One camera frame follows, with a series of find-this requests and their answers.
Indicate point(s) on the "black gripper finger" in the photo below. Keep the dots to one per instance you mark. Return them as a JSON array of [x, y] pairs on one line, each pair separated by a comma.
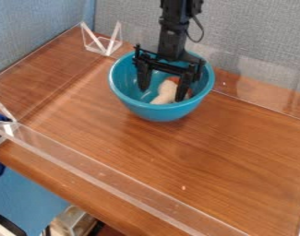
[[184, 91], [144, 73]]

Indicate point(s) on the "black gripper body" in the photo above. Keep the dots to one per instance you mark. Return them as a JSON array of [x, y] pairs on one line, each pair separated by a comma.
[[171, 58]]

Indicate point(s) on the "white brown toy mushroom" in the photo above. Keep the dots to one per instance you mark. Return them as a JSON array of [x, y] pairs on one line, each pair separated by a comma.
[[166, 91]]

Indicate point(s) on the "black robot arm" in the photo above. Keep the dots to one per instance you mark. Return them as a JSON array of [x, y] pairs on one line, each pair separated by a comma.
[[180, 10]]

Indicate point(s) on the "blue bowl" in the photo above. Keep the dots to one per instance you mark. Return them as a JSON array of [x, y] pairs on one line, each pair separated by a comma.
[[122, 83]]

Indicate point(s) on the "clear acrylic back barrier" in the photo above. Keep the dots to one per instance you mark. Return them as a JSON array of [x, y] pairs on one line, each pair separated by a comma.
[[257, 82]]

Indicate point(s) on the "clear acrylic barrier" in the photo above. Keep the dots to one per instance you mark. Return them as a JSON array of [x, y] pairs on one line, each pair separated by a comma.
[[158, 204], [257, 82]]

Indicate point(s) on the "clear acrylic front barrier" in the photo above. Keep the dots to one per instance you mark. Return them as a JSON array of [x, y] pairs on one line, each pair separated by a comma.
[[158, 204]]

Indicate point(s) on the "grey metal object below table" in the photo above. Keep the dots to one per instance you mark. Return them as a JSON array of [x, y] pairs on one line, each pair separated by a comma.
[[73, 222]]

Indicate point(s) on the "black object bottom left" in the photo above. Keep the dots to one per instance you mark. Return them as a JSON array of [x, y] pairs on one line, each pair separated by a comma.
[[9, 229]]

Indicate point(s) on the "clear acrylic corner bracket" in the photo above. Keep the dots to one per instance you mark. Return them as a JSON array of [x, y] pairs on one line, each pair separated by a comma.
[[100, 44]]

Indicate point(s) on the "clear acrylic left bracket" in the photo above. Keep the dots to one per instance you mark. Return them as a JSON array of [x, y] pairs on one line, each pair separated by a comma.
[[7, 127]]

